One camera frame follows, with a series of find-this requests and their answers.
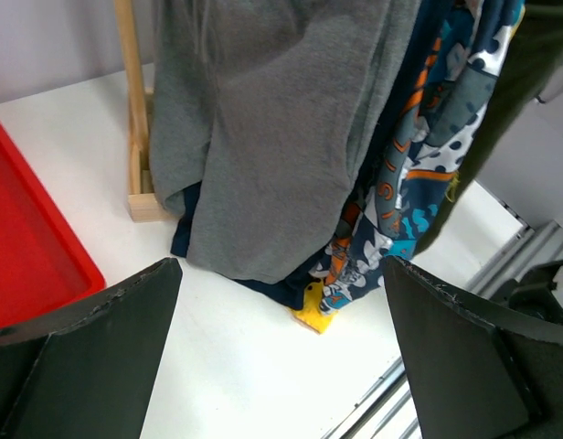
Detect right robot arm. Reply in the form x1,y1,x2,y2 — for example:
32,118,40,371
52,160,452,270
490,260,563,326

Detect olive green shorts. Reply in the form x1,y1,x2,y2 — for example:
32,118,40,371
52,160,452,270
415,0,563,254

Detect yellow shorts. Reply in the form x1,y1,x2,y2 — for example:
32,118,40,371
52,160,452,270
290,279,335,335

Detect grey shorts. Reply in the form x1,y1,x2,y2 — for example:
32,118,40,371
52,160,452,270
150,1,420,284

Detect navy blue shorts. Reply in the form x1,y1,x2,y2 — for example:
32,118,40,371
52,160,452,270
171,0,453,310

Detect red plastic bin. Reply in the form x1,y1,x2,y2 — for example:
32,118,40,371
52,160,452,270
0,124,106,330

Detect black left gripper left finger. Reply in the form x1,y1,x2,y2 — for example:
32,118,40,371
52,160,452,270
0,258,182,438

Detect patterned blue orange shorts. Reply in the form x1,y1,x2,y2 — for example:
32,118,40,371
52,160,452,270
315,1,525,315

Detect wooden clothes rack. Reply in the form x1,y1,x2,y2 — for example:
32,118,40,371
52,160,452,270
113,0,169,223

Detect aluminium mounting rail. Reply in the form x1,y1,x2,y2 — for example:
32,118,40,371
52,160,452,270
324,222,563,438

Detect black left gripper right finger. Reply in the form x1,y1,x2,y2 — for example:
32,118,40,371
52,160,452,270
384,256,563,438

